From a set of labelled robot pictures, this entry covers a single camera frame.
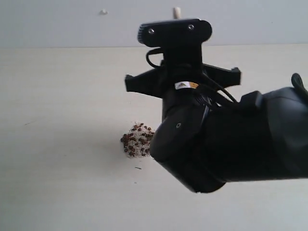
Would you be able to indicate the wooden paint brush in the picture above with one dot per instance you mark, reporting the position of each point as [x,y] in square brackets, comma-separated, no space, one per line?
[176,12]

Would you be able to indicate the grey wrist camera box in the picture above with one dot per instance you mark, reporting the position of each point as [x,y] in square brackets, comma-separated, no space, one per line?
[174,33]

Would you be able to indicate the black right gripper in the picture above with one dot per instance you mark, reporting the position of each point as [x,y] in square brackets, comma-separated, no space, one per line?
[177,69]

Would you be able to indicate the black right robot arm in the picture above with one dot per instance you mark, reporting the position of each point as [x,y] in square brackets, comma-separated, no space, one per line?
[207,138]

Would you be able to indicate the pile of brown pellets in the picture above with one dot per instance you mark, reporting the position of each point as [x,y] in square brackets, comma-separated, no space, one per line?
[136,142]

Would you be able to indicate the small white wall hook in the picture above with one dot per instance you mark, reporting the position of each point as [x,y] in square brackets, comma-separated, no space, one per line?
[103,12]

